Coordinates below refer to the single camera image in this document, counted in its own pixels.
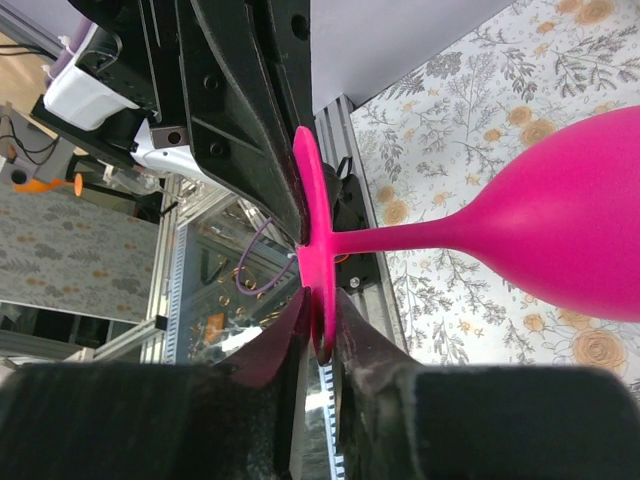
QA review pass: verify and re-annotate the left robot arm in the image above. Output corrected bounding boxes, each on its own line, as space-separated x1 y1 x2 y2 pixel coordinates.
32 1 313 244

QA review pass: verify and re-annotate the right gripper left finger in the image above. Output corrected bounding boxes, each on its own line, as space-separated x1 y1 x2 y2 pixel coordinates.
1 288 311 479

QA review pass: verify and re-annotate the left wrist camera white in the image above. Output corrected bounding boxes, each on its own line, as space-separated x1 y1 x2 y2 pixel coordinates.
43 65 139 131

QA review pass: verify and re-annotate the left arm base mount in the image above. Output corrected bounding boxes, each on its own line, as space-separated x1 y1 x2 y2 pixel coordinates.
323 156 381 294

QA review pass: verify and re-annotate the magenta plastic wine glass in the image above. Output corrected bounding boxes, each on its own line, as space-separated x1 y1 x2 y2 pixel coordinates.
293 107 639 362

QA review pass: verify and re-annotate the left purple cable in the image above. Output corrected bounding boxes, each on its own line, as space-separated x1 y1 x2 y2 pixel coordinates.
237 215 297 295

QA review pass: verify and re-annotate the aluminium front rail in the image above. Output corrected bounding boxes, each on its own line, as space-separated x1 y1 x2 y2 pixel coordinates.
315 94 408 351

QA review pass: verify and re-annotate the slotted grey cable duct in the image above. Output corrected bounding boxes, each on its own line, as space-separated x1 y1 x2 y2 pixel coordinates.
162 224 191 365

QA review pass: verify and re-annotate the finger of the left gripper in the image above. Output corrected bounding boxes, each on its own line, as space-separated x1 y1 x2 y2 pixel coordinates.
175 1 308 244
254 0 315 137

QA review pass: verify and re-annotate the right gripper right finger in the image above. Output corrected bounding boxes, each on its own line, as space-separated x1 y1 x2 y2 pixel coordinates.
332 292 639 479

